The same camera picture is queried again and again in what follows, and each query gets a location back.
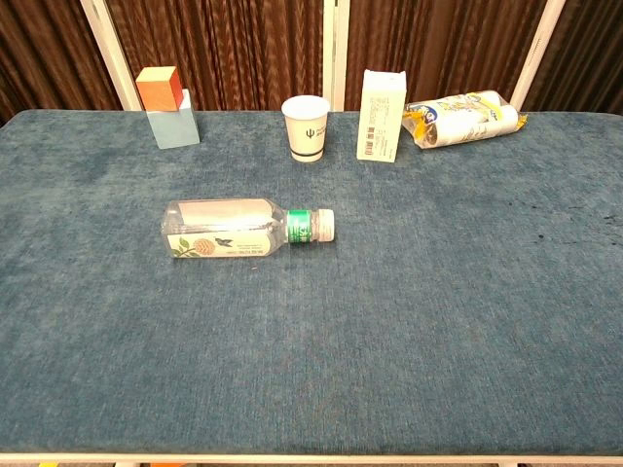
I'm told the white paper cup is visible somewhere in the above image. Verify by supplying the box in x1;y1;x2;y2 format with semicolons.
280;94;332;163

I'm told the white carton box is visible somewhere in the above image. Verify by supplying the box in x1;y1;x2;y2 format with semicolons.
356;68;408;163

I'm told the blue fabric table cover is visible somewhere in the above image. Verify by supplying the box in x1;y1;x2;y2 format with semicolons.
0;109;623;458

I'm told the orange wooden cube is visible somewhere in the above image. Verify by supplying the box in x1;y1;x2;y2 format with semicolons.
134;65;182;112

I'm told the brown pleated curtain panel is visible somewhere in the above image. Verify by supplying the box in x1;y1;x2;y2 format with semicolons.
105;0;325;112
344;0;549;112
523;0;623;116
0;0;121;124

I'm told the white screen frame post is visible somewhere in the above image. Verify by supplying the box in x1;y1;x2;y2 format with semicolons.
320;0;349;112
508;0;568;112
79;0;143;112

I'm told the clear plastic water bottle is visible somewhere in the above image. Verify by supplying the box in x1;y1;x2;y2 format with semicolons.
160;197;319;260

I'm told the light blue wooden block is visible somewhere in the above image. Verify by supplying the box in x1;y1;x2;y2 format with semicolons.
146;89;202;150

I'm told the yellow white snack package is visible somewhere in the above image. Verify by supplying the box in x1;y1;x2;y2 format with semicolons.
401;90;530;150

